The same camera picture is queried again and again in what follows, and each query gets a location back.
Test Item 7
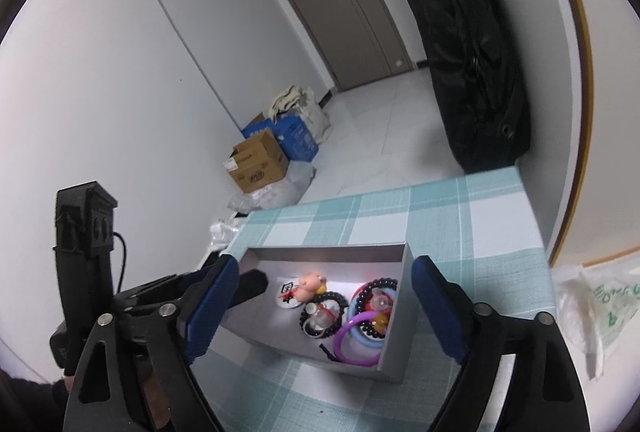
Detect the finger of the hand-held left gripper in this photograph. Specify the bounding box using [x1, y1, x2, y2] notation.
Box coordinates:
[238, 269, 267, 309]
[114, 269, 221, 313]

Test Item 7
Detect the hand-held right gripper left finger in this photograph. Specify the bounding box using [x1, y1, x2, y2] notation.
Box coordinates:
[62, 256, 240, 432]

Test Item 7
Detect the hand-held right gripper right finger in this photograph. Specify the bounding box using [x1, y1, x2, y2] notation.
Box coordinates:
[411, 256, 591, 432]

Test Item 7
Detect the grey cardboard box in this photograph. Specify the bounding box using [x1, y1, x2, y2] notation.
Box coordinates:
[215, 242, 418, 384]

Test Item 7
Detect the pink pig charm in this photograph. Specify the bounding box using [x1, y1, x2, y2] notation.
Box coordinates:
[295, 271, 328, 302]

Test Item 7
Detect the black bead bracelet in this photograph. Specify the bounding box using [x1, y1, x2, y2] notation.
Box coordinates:
[356, 278, 401, 343]
[299, 290, 349, 339]

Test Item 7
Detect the small red and clear charm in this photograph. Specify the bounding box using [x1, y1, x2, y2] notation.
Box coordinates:
[306, 303, 333, 332]

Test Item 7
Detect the blue bracelet with amber beads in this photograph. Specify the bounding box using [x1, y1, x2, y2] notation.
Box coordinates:
[349, 284, 398, 355]

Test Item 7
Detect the purple plastic bracelet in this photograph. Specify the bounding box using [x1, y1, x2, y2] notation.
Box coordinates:
[333, 310, 388, 368]

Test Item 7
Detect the person's left forearm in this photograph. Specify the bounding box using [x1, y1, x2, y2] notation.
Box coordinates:
[0, 369, 68, 432]

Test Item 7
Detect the white round badge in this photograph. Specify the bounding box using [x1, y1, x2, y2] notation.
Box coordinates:
[274, 279, 307, 309]

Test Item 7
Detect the teal checkered tablecloth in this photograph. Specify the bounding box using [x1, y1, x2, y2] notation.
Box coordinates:
[192, 166, 556, 432]

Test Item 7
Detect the crumpled clear plastic bag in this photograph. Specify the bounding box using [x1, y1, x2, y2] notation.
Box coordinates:
[227, 162, 317, 215]

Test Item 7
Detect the brown cardboard box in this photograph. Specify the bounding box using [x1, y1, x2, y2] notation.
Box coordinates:
[223, 129, 290, 194]

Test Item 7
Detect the white plastic bag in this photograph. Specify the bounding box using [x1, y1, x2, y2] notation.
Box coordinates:
[552, 257, 640, 380]

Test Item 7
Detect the blue bag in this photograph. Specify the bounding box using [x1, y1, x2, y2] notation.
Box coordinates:
[241, 111, 321, 163]

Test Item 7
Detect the white cloth bag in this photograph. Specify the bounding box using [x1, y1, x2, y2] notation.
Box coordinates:
[270, 84, 332, 144]

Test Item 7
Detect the black hanging bag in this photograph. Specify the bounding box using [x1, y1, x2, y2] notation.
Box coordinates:
[402, 0, 532, 174]

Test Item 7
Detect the wooden door trim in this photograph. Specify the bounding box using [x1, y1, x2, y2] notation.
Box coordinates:
[532, 0, 640, 268]

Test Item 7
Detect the grey door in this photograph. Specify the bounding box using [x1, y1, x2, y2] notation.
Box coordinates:
[252, 0, 417, 94]

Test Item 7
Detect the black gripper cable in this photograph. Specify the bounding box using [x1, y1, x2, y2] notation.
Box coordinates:
[112, 232, 129, 294]

